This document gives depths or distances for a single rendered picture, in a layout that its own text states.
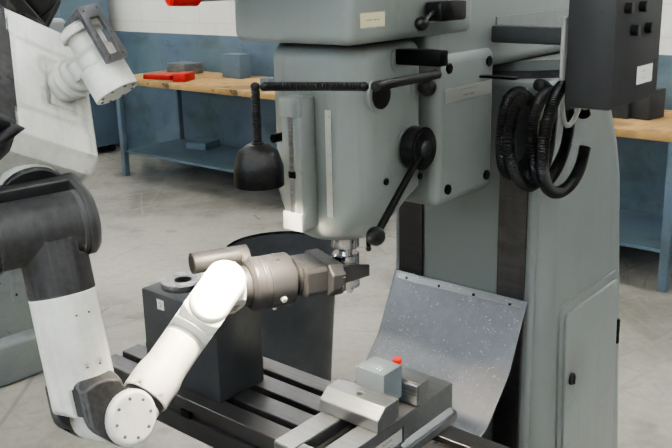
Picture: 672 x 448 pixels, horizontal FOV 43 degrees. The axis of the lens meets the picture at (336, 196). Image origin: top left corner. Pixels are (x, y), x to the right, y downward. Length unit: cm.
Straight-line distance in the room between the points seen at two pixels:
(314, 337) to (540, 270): 189
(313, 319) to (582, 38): 228
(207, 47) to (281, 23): 663
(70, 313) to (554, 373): 102
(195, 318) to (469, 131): 57
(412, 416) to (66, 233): 67
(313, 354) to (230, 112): 455
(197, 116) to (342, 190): 686
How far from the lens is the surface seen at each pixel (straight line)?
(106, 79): 124
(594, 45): 138
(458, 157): 148
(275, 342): 346
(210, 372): 167
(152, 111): 865
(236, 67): 719
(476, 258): 176
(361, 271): 144
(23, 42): 133
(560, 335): 180
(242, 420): 162
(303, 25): 126
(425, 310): 182
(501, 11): 158
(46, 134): 125
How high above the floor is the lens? 173
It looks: 15 degrees down
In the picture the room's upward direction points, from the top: 1 degrees counter-clockwise
